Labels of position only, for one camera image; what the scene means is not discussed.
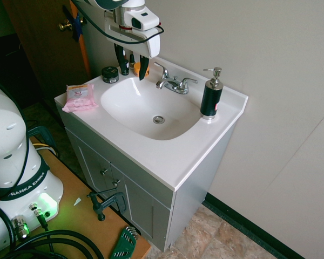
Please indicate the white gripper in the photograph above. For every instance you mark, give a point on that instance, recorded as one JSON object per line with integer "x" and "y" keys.
{"x": 148, "y": 43}

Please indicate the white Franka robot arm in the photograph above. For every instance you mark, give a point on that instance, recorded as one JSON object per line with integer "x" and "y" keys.
{"x": 5, "y": 135}

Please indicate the small dark bottle yellow label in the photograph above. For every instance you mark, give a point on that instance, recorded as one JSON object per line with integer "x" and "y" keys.
{"x": 132, "y": 61}

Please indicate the orange round jar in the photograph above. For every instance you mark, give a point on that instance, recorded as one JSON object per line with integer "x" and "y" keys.
{"x": 137, "y": 69}

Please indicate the small dark bottle green label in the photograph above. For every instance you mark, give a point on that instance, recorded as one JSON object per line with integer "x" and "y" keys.
{"x": 125, "y": 68}

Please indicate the black round jar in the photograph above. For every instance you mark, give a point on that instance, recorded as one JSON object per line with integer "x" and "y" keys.
{"x": 110, "y": 75}

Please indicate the chrome faucet body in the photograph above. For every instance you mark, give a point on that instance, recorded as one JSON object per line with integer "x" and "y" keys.
{"x": 175, "y": 85}

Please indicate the chrome sink drain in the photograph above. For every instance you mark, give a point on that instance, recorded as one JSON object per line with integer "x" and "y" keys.
{"x": 158, "y": 119}

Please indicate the pink wet wipes pack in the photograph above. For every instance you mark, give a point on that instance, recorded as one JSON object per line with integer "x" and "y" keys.
{"x": 79, "y": 98}

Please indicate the brass door knob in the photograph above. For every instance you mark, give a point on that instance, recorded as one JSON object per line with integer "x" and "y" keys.
{"x": 64, "y": 26}
{"x": 82, "y": 21}

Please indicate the blue tape strip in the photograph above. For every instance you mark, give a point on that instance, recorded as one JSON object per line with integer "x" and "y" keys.
{"x": 77, "y": 25}

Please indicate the black chrome soap dispenser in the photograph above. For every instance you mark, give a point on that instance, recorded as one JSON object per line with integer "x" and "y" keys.
{"x": 211, "y": 97}

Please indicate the brown wooden door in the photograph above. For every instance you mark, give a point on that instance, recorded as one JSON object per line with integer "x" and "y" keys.
{"x": 43, "y": 54}

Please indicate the white sink vanity top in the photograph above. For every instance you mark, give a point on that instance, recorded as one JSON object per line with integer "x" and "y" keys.
{"x": 151, "y": 159}

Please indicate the silver cabinet door knob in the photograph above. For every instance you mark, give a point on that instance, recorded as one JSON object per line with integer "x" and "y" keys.
{"x": 116, "y": 182}
{"x": 104, "y": 171}

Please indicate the grey vanity cabinet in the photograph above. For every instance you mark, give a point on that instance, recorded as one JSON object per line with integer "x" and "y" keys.
{"x": 194, "y": 189}

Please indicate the black C-clamp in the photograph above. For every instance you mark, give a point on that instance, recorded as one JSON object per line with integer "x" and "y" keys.
{"x": 100, "y": 207}

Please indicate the small white paper scrap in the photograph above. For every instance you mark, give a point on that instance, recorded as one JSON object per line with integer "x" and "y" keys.
{"x": 77, "y": 201}

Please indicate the green hex key set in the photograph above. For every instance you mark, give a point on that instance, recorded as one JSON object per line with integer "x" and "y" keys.
{"x": 124, "y": 242}

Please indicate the dark green metal frame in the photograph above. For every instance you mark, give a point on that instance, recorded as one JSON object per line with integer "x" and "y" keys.
{"x": 47, "y": 135}

